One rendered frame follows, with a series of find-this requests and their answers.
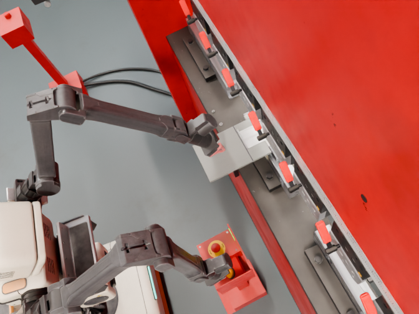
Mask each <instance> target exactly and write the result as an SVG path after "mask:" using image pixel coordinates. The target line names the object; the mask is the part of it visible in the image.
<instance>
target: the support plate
mask: <svg viewBox="0 0 419 314"><path fill-rule="evenodd" d="M250 126H252V123H251V120H250V119H247V120H245V121H242V122H241V123H238V124H237V125H235V126H234V128H235V129H236V131H237V132H238V131H242V130H244V129H246V128H248V127H250ZM234 128H233V127H231V128H228V129H227V130H224V131H222V132H220V133H218V134H217V136H218V137H219V140H218V142H217V144H218V143H219V142H220V143H221V144H222V145H223V146H224V148H225V151H224V152H222V153H218V154H216V155H214V156H212V157H209V156H205V154H204V153H203V150H202V149H201V147H200V146H196V145H193V148H194V150H195V152H196V154H197V156H198V158H199V160H200V162H201V165H202V167H203V169H204V171H205V173H206V175H207V177H208V179H209V181H210V182H211V183H212V182H213V181H216V180H217V179H219V178H222V177H223V176H226V175H227V174H230V173H232V172H234V171H236V170H238V169H240V168H242V167H244V166H246V165H248V164H250V163H252V162H254V161H256V160H258V159H260V158H262V157H264V156H266V155H269V154H271V150H270V149H269V147H268V145H267V144H266V142H265V141H263V142H261V143H258V144H256V145H254V146H252V147H250V148H249V149H248V152H249V154H250V155H251V157H252V159H253V161H252V159H251V157H250V156H249V154H248V152H247V151H246V149H245V147H244V145H243V144H242V142H241V140H240V139H239V136H238V135H237V133H236V131H235V130H234Z"/></svg>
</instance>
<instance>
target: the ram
mask: <svg viewBox="0 0 419 314"><path fill-rule="evenodd" d="M193 2H194V3H195V4H196V7H197V8H198V9H199V11H200V13H201V14H202V16H203V17H204V19H205V20H206V22H207V23H208V25H209V26H210V28H211V30H212V31H213V32H214V34H215V36H216V37H217V39H218V40H219V42H220V44H221V45H222V46H223V48H224V50H225V51H226V53H227V54H228V56H229V58H230V59H231V60H232V62H233V64H234V65H235V67H236V68H237V70H238V72H239V73H240V74H241V76H242V78H243V79H244V81H245V82H246V84H247V85H248V87H249V88H250V90H251V91H252V93H253V95H254V96H255V97H256V100H257V101H258V102H259V104H260V106H261V107H262V109H263V110H264V112H265V113H266V115H267V116H268V118H269V119H270V121H271V123H272V124H273V125H274V127H275V129H276V130H277V132H278V133H279V135H280V136H281V138H282V140H283V141H284V142H285V144H286V146H287V147H288V149H289V151H290V152H291V153H292V155H293V157H294V158H295V160H296V161H297V163H298V164H299V166H300V167H301V169H302V170H303V172H304V174H305V175H306V177H307V178H308V180H309V181H310V183H311V185H312V186H313V188H314V189H315V191H316V192H317V194H318V195H319V197H320V198H321V200H322V202H323V203H324V205H325V206H326V208H327V209H328V211H329V212H330V214H331V216H332V217H333V218H334V220H335V222H336V223H337V225H338V226H339V228H340V230H341V231H342V233H343V234H344V236H345V237H346V239H347V240H348V242H349V244H350V245H351V246H352V248H353V250H354V251H355V253H356V254H357V256H358V257H359V259H360V261H361V262H362V263H363V265H364V267H365V268H366V270H367V272H368V273H369V274H370V276H371V278H372V279H373V281H374V282H375V284H376V285H377V287H378V289H379V290H380V291H381V293H382V295H383V296H384V298H385V299H386V301H387V302H388V304H389V305H390V307H391V309H392V310H393V312H394V313H395V314H398V313H397V311H396V309H395V308H394V306H393V305H392V303H391V302H390V300H389V299H388V297H387V296H386V294H385V292H384V291H383V290H382V288H381V286H380V285H379V283H378V282H377V280H376V279H375V277H374V276H373V274H372V272H371V271H370V269H369V268H368V267H367V264H366V263H365V262H364V260H363V258H362V257H361V256H360V254H359V252H358V251H357V249H356V248H355V246H354V245H353V243H352V241H351V240H350V239H349V237H348V235H347V234H346V233H345V231H344V229H343V228H342V226H341V225H340V223H339V222H338V220H337V218H336V217H335V216H334V214H333V212H332V211H331V210H330V208H329V206H328V205H327V203H326V202H325V200H324V198H323V197H322V196H321V194H320V192H319V191H318V189H317V188H316V186H315V185H314V183H313V182H312V180H311V178H310V177H309V175H308V174H307V173H306V171H305V169H304V168H303V166H302V165H301V163H300V162H299V160H298V159H297V157H296V155H295V154H294V152H293V151H292V150H291V147H290V146H289V145H288V143H287V141H286V140H285V139H284V137H283V135H282V134H281V132H280V131H279V129H278V128H277V126H276V124H275V123H274V122H273V120H272V118H271V117H270V116H269V114H268V112H267V111H266V109H265V108H264V106H263V105H262V103H261V102H260V100H259V99H258V97H257V95H256V94H255V93H254V91H253V89H252V88H251V86H250V84H249V83H248V81H247V80H246V79H245V77H244V75H243V74H242V72H241V71H240V69H239V68H238V66H237V65H236V63H235V61H234V60H233V58H232V57H231V56H230V54H229V52H228V51H227V49H226V48H225V46H224V45H223V43H222V41H221V40H220V38H219V37H218V35H217V34H216V33H215V31H214V29H213V28H212V26H211V24H210V23H209V22H208V20H207V18H206V17H205V15H204V14H203V12H202V11H201V9H200V8H199V6H198V5H197V3H196V1H195V0H193ZM198 2H199V3H200V5H201V7H202V8H203V9H204V11H205V13H206V14H207V16H208V17H209V19H210V20H211V22H212V23H213V25H214V26H215V28H216V29H217V31H218V32H219V34H220V36H221V37H222V38H223V40H224V41H225V43H226V45H227V46H228V47H229V49H230V51H231V52H232V54H233V55H234V57H235V58H236V60H237V61H238V63H239V64H240V66H241V68H242V69H243V70H244V72H245V74H246V75H247V76H248V78H249V79H250V81H251V83H252V84H253V86H254V88H255V89H256V90H257V92H258V94H259V95H260V96H261V98H262V99H263V101H264V103H265V104H266V106H267V107H268V109H269V110H270V112H271V113H272V115H273V116H274V118H275V119H276V121H277V122H278V124H279V126H280V127H281V128H282V130H283V132H284V133H285V134H286V136H287V138H288V139H289V141H290V142H291V144H292V145H293V147H294V148H295V150H296V151H297V153H298V155H299V156H300V157H301V159H302V160H303V162H304V164H305V165H306V166H307V168H308V170H309V171H310V173H311V175H312V176H313V177H314V179H315V180H316V182H317V184H318V185H319V186H320V188H321V190H322V191H323V193H324V194H325V196H326V197H327V199H328V200H329V202H330V203H331V205H332V207H333V208H334V209H335V211H336V213H337V214H338V215H339V217H340V218H341V220H342V222H343V223H344V225H345V226H346V228H347V229H348V231H349V232H350V234H351V235H352V237H353V238H354V240H355V241H356V243H357V245H358V246H359V247H360V249H361V251H362V252H363V253H364V255H365V256H366V258H367V260H368V261H369V263H370V264H371V266H372V267H373V269H374V271H375V272H376V273H377V275H378V277H379V278H380V280H381V281H382V283H383V284H384V286H385V287H386V289H387V290H388V292H389V293H390V295H391V296H392V298H393V299H394V301H395V303H396V304H397V305H398V307H399V309H400V310H401V312H402V313H403V314H419V0H198Z"/></svg>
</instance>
